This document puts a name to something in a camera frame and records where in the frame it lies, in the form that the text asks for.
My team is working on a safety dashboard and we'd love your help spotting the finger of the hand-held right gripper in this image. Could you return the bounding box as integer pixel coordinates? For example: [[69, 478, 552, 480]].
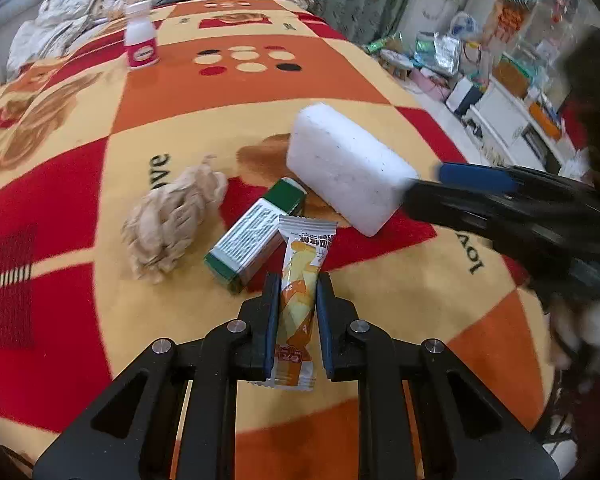
[[402, 180, 546, 246], [439, 162, 581, 201]]

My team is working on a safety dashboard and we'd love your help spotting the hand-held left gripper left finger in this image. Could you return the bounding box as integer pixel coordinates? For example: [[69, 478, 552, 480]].
[[32, 272, 282, 480]]

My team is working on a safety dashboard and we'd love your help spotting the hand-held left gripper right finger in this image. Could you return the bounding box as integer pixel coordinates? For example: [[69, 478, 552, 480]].
[[316, 276, 561, 480]]

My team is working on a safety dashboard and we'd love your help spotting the orange snack packet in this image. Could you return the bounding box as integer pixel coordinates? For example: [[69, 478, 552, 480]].
[[252, 213, 339, 392]]

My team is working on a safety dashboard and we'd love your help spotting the white foam block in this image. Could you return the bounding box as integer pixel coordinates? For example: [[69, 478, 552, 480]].
[[285, 102, 421, 237]]

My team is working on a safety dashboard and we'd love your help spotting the white low cabinet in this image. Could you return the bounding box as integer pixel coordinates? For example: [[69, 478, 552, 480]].
[[460, 80, 591, 171]]

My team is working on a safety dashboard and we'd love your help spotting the blue and white box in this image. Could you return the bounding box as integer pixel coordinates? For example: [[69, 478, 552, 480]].
[[445, 80, 483, 117]]

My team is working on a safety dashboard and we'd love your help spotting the green and white carton box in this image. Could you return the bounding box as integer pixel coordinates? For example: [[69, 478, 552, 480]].
[[203, 178, 307, 295]]

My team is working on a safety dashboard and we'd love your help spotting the silver foil bag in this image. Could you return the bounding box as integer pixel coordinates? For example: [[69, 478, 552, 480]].
[[415, 32, 461, 77]]

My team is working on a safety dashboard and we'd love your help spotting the small round stool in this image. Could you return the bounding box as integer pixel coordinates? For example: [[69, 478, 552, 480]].
[[380, 50, 414, 79]]

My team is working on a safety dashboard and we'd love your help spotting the brown crumpled paper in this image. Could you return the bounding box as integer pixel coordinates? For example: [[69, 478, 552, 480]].
[[121, 155, 229, 285]]

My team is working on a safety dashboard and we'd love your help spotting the white blue plastic bag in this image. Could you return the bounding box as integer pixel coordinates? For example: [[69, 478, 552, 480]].
[[450, 11, 482, 42]]

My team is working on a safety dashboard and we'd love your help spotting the green snack bag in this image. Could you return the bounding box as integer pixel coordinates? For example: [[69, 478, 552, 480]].
[[364, 34, 402, 57]]

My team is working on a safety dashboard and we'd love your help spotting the red orange printed blanket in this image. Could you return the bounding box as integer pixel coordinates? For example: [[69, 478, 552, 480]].
[[0, 0, 556, 480]]

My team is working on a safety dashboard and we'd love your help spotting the white bottle pink label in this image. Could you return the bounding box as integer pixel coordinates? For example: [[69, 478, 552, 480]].
[[124, 1, 160, 71]]

